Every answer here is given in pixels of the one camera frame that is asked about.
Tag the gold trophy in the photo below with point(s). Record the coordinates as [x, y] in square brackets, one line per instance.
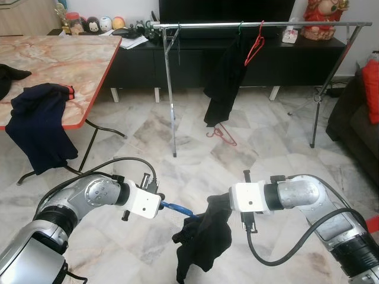
[60, 15]

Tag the white pink tissue box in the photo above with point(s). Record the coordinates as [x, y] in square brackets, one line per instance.
[290, 36]

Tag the coral red plastic hanger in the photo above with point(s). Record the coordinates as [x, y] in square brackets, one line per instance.
[261, 40]

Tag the red cushion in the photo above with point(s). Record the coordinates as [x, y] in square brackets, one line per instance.
[372, 89]

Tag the black crumpled garment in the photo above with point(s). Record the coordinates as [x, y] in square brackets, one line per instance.
[9, 77]

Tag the red laughing buddha statue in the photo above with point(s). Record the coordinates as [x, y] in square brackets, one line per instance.
[320, 21]

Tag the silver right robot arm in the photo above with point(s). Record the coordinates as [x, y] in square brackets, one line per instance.
[331, 219]

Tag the round black-haired plush toy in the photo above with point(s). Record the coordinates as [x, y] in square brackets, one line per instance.
[92, 25]

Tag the light wooden cabinet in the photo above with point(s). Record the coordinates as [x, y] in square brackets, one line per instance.
[23, 18]

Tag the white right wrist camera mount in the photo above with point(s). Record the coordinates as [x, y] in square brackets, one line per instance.
[246, 196]

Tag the black knit garment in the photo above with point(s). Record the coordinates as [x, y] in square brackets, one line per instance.
[204, 242]

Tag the round white plush toy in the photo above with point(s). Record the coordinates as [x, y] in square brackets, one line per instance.
[105, 23]

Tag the red plastic stool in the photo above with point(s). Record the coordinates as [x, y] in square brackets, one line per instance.
[373, 225]

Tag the black flat television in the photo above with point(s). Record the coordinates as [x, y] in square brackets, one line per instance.
[225, 9]

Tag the black TV console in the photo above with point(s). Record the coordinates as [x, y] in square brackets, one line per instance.
[284, 62]

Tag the red lid snack jar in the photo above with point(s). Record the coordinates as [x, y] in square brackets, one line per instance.
[73, 23]

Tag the black shirt green print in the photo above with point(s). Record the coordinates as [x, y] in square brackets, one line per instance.
[225, 83]

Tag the silver clothes rack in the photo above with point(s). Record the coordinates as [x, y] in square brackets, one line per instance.
[201, 25]

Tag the navy blue shirt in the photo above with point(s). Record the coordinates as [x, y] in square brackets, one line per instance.
[38, 130]

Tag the dark grey fabric sofa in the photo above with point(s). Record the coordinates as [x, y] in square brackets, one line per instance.
[355, 136]

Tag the thin red hanger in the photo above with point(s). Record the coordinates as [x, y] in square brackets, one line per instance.
[214, 133]

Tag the blue plastic hanger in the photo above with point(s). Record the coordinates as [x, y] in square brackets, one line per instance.
[177, 208]

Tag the green plastic hanger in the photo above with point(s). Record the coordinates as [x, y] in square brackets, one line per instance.
[239, 27]

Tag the round orange plush toy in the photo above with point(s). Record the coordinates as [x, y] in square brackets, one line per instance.
[118, 22]

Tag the white paper stack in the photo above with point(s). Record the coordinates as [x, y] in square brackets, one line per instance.
[131, 41]

